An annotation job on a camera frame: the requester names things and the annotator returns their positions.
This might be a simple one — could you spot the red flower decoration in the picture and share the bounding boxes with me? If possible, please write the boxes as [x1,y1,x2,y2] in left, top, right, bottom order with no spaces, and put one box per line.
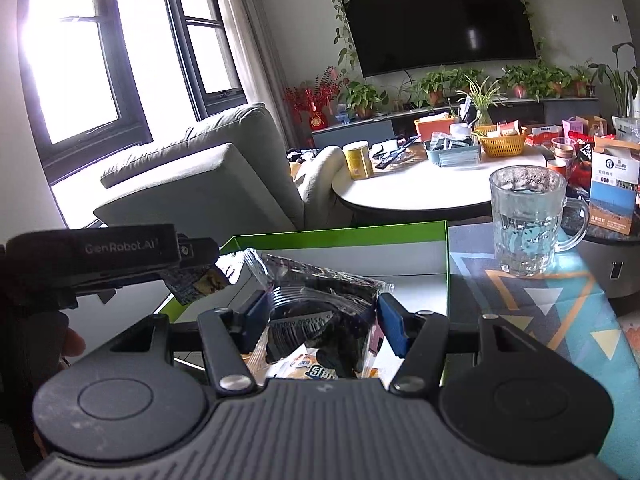
[281,66,347,132]

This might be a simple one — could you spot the glass mug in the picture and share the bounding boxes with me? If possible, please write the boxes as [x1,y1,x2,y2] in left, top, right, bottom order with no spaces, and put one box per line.
[489,165,592,278]

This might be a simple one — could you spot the white round table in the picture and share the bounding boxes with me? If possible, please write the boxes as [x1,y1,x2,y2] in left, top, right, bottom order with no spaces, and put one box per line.
[331,132,567,222]

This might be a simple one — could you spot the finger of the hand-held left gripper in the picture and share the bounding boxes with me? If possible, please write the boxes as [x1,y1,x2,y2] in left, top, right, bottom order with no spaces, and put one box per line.
[176,236,221,268]
[74,269,174,306]

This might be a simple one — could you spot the dark round side table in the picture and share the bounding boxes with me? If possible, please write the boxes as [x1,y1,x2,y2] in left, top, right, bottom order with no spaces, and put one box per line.
[559,185,640,307]

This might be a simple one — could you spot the blue geometric patterned mat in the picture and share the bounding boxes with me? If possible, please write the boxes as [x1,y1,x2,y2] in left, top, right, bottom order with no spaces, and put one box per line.
[447,222,640,480]

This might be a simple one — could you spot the red flat box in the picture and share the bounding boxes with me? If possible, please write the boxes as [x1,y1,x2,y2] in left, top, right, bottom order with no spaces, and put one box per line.
[524,126,564,148]

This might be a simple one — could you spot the black remote controls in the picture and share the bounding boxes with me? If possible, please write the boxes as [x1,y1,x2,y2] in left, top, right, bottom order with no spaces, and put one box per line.
[371,135,424,171]

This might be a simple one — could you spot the grey armchair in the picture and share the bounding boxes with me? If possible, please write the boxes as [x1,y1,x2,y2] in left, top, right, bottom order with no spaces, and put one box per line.
[92,102,307,235]

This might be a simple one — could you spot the grey-blue plastic basket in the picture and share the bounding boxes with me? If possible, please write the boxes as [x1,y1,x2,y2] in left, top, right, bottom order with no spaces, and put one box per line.
[423,131,482,167]

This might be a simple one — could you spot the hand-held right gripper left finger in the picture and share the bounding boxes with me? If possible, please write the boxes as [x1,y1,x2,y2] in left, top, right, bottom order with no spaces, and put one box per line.
[107,289,273,397]

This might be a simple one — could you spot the grey television cabinet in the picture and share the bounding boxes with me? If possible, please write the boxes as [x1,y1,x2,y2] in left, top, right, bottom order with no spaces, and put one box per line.
[309,96,601,150]

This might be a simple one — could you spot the blue yellow snack packet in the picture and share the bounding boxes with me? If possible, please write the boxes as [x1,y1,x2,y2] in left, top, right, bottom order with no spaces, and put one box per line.
[167,255,232,307]

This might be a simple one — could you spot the black wall television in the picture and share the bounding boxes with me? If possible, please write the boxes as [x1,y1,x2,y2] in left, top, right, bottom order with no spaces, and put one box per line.
[336,0,538,79]

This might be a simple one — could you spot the person's left hand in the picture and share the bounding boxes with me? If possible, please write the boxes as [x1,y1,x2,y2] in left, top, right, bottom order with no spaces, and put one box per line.
[59,310,87,368]

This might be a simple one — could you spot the white blue carton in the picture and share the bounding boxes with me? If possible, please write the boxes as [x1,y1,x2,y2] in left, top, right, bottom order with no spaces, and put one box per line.
[586,146,640,237]

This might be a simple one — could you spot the beige curtain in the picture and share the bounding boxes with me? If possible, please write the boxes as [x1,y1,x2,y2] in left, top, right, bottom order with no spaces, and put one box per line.
[209,0,302,152]

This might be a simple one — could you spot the black framed window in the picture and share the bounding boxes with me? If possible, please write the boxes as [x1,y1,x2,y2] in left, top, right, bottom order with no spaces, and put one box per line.
[17,0,247,185]

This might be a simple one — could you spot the green cardboard box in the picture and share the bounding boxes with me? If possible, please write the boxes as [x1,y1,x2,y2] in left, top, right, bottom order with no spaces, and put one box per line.
[155,220,452,363]

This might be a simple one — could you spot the orange box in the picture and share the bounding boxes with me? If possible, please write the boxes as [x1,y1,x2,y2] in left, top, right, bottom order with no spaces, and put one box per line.
[413,114,456,142]

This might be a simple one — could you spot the clear plastic cup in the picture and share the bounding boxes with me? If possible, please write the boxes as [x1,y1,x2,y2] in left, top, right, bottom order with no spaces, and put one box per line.
[550,136,579,162]

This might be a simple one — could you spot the orange wicker basket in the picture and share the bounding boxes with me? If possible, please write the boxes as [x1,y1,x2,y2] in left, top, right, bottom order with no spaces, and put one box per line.
[472,126,529,159]

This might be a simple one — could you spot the potted green plant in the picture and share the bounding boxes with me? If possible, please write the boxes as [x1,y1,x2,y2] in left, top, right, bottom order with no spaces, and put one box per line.
[499,61,572,102]
[570,61,599,99]
[416,66,472,109]
[344,79,389,121]

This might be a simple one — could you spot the pink gift box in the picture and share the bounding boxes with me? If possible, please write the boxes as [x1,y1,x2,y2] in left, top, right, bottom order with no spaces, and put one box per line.
[562,115,609,142]

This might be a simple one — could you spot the tall leafy plant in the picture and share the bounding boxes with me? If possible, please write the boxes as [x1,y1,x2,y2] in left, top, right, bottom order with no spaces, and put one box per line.
[589,41,640,119]

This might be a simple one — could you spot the clear plastic container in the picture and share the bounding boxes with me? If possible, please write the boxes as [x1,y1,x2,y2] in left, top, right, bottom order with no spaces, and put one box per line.
[611,115,640,144]

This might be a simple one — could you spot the spider plant in glass vase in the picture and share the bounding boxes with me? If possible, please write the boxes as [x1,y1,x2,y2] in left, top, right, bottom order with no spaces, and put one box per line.
[455,74,507,129]

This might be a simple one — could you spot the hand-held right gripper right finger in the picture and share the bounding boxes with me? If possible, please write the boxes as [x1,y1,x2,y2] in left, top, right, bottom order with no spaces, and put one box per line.
[376,292,546,396]

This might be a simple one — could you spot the yellow tin can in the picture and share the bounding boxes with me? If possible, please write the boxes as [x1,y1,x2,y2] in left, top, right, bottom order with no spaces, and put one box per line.
[342,141,376,181]

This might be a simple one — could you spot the clear black snack packet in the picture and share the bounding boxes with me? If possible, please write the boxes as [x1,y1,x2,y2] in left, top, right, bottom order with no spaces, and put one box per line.
[244,249,397,377]

